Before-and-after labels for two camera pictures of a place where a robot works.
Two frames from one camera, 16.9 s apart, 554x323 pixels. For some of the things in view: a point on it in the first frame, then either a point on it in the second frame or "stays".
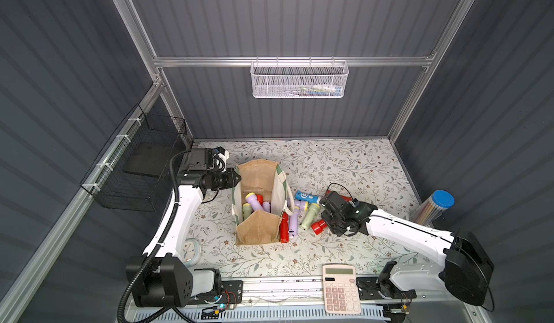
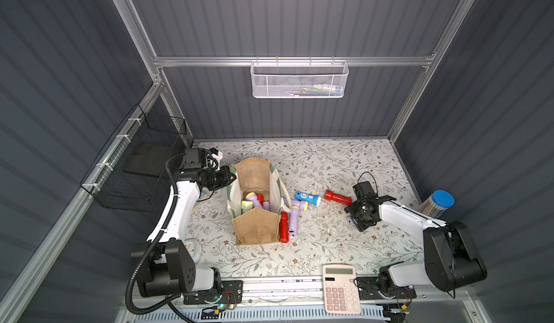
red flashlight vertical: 344,197 stays
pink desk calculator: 341,290 stays
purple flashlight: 252,197 stays
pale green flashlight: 314,208 -> 246,205
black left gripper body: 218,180 stays
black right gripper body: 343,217 -> 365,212
